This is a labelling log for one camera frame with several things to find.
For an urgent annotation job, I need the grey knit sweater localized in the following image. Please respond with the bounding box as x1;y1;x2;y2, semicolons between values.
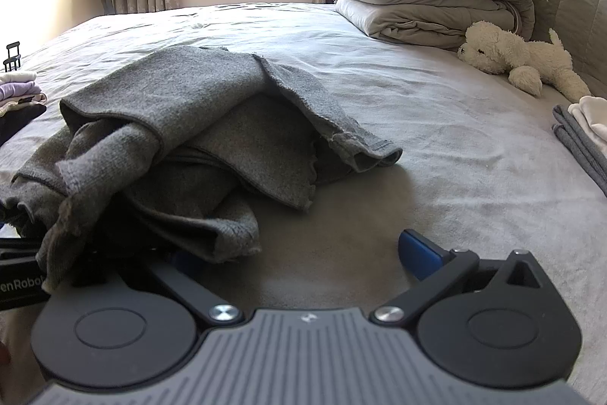
0;45;403;292

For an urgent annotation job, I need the folded white garment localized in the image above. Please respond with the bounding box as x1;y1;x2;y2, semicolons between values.
568;96;607;150

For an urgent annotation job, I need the grey bed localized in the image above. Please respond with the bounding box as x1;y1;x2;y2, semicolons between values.
0;2;607;405

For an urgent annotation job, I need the folded grey garment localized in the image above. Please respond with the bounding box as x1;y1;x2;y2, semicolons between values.
551;105;607;197

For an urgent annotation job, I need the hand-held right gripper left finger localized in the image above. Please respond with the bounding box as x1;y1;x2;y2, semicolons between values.
142;251;242;327

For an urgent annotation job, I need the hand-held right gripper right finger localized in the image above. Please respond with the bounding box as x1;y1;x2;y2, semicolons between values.
372;229;555;326

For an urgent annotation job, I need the white plush dog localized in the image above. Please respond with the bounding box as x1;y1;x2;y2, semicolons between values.
458;20;591;102

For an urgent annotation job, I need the small black rack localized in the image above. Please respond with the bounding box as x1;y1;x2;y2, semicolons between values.
4;41;24;71

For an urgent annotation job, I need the beige garment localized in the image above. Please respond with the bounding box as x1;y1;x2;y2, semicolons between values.
0;94;48;112

